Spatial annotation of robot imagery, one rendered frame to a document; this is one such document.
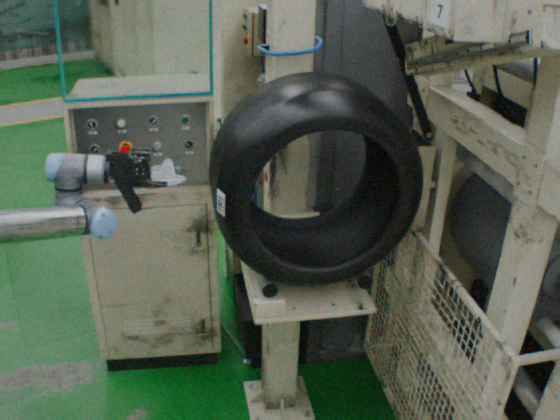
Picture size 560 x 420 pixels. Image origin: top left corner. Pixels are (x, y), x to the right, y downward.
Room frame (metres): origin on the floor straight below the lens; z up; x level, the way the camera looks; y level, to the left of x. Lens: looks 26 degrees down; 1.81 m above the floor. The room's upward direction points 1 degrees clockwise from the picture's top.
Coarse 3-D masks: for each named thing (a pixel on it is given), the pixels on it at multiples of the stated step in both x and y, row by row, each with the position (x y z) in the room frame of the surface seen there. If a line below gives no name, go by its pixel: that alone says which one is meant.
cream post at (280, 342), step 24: (288, 0) 1.69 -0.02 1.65; (312, 0) 1.70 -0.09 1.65; (288, 24) 1.69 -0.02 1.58; (312, 24) 1.70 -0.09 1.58; (288, 48) 1.69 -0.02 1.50; (288, 72) 1.69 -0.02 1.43; (288, 144) 1.69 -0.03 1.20; (264, 168) 1.79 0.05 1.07; (288, 168) 1.69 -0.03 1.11; (264, 192) 1.78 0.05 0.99; (288, 192) 1.69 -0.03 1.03; (264, 336) 1.74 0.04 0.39; (288, 336) 1.70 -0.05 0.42; (264, 360) 1.73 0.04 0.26; (288, 360) 1.70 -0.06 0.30; (264, 384) 1.72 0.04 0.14; (288, 384) 1.70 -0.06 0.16
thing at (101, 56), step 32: (64, 0) 1.91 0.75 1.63; (96, 0) 1.93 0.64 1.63; (128, 0) 1.95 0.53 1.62; (160, 0) 1.97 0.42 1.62; (192, 0) 1.99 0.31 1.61; (64, 32) 1.91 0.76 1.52; (96, 32) 1.93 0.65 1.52; (128, 32) 1.95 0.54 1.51; (160, 32) 1.97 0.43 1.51; (192, 32) 1.99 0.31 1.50; (64, 64) 1.91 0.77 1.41; (96, 64) 1.93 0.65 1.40; (128, 64) 1.95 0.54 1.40; (160, 64) 1.97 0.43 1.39; (192, 64) 1.99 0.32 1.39; (64, 96) 1.90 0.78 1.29; (96, 96) 1.93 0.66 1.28; (128, 96) 1.94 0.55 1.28; (160, 96) 1.96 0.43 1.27
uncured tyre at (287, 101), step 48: (288, 96) 1.34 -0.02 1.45; (336, 96) 1.34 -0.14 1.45; (240, 144) 1.30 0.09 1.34; (384, 144) 1.33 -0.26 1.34; (240, 192) 1.27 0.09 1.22; (384, 192) 1.59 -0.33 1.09; (240, 240) 1.27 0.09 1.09; (288, 240) 1.55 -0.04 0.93; (336, 240) 1.55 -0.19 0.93; (384, 240) 1.33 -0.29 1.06
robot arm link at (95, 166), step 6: (90, 156) 1.31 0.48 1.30; (96, 156) 1.31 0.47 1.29; (102, 156) 1.32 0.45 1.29; (90, 162) 1.29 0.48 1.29; (96, 162) 1.29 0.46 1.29; (102, 162) 1.30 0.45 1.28; (90, 168) 1.28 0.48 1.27; (96, 168) 1.28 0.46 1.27; (102, 168) 1.29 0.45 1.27; (90, 174) 1.28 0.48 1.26; (96, 174) 1.28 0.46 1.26; (102, 174) 1.29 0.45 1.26; (90, 180) 1.28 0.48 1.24; (96, 180) 1.28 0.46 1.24; (102, 180) 1.29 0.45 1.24
